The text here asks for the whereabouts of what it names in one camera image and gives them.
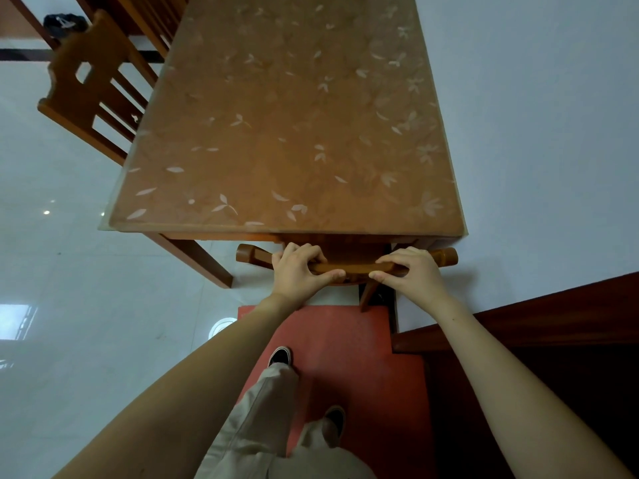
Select person's right hand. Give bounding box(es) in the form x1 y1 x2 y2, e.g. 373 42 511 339
368 246 451 315

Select person's left hand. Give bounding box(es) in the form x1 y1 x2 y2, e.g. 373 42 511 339
269 242 347 310

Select orange wooden chair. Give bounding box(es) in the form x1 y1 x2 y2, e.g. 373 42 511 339
72 0 190 59
235 241 459 313
37 9 159 166

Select black green trash bin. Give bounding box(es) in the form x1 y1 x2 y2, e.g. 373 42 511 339
43 13 90 41

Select person's left forearm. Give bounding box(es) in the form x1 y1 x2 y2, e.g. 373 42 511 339
52 293 303 479

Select red floor mat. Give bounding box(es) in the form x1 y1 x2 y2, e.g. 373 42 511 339
237 305 438 479

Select beige trousers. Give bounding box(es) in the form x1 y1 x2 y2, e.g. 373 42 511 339
194 363 378 479

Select dark red wooden door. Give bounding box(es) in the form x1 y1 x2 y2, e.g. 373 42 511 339
391 271 639 479

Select wooden table with patterned cover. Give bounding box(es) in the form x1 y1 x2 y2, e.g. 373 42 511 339
99 0 469 289

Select dark red door frame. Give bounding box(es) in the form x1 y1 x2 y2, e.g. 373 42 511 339
0 0 62 51

